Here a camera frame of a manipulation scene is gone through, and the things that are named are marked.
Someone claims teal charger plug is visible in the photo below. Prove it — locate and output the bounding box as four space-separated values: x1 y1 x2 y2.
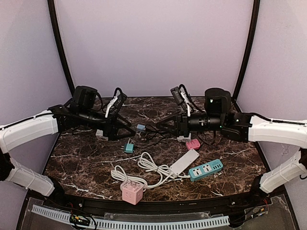
123 141 134 153

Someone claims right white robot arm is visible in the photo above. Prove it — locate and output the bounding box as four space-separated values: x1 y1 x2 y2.
156 88 307 196

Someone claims pink plug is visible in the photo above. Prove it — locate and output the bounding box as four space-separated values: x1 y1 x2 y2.
186 139 201 150

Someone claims teal power strip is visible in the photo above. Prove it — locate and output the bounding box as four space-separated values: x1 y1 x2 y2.
189 159 224 182

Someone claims black usb cable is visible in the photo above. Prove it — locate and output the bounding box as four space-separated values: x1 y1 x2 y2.
141 124 173 147

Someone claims white slotted cable duct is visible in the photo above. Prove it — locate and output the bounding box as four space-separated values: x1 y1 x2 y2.
31 205 229 230

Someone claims small circuit board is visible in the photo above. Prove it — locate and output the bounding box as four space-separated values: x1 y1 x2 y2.
69 215 91 226

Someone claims white power strip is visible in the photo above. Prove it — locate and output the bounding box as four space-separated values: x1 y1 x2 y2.
168 149 199 178

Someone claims white power cable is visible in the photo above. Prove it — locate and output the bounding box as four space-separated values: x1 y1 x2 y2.
110 151 190 190

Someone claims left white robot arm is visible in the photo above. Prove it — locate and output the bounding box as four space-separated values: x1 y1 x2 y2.
0 86 136 197

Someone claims left black frame post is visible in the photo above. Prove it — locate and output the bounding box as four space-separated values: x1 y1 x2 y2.
47 0 75 95

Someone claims white plug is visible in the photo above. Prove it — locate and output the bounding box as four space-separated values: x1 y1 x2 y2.
177 133 191 142

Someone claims black frame post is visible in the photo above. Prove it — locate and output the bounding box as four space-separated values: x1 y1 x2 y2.
232 0 260 102
47 0 75 95

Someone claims white and pink cube socket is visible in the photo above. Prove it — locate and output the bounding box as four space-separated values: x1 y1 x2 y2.
121 182 143 205

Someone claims white cube socket adapter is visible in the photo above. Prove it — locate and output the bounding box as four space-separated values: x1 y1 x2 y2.
95 129 108 141

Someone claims light blue charger plug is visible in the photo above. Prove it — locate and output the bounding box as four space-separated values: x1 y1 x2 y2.
137 124 146 132

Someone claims right black frame post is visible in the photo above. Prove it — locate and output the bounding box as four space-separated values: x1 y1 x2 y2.
232 0 260 102

